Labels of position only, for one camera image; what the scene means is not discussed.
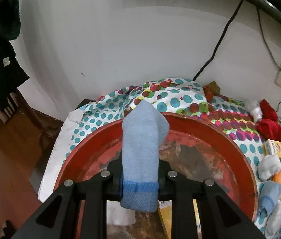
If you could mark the red sock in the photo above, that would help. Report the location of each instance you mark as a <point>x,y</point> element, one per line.
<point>268,126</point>

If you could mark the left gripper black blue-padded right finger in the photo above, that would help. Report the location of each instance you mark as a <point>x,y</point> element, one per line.
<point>202,208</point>

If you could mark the polka dot tablecloth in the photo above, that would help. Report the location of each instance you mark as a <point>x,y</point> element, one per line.
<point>176,95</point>

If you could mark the white fluffy sock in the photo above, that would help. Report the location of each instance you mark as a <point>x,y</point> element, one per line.
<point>254,109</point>

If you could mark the light blue sock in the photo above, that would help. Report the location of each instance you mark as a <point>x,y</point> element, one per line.
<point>144,131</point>

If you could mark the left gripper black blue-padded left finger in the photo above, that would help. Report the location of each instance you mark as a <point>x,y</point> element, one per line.
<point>76,208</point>

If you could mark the brown wrapped item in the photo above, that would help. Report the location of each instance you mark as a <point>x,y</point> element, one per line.
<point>211,90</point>

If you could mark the white foam table top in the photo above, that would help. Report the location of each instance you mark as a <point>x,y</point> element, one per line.
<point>64,144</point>

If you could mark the yellow white small box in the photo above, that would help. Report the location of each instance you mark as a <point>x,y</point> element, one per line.
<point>273,147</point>

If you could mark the red round tray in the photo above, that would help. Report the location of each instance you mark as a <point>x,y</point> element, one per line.
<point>193,148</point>

